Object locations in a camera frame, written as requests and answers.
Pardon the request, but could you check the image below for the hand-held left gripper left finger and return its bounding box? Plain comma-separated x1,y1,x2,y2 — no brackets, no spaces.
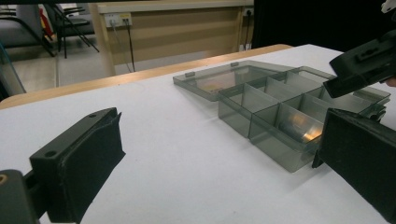
29,106,126,224

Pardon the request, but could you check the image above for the white power cable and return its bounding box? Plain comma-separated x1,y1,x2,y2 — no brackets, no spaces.
109,21,133,74

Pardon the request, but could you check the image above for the black frame chair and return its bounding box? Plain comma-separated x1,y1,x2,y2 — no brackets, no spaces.
43,3,101,60

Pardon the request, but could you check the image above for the white wall power socket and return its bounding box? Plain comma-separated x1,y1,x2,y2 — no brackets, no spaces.
104,12,134,28

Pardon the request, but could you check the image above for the thin black cable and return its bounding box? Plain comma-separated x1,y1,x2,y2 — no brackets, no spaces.
245,12,252,51

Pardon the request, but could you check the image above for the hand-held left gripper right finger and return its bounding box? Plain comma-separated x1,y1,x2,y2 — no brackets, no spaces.
312,107,396,224

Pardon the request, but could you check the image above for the black power cable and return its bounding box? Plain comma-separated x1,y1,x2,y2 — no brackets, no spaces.
124,20,137,73

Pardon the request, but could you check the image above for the grey armchair with black frame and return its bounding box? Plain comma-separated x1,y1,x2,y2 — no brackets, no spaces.
0,3,57,59

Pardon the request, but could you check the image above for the light wooden cabinet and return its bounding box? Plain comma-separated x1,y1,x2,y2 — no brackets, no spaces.
88,0,255,77

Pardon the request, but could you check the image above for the transparent grey compartment box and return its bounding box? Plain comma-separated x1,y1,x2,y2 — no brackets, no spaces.
172,60,391,174

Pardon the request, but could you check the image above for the bluish glass panel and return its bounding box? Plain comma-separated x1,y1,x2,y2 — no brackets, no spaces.
0,40,27,101

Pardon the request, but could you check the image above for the red object behind chair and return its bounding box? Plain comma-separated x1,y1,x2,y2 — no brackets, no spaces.
37,7,54,41

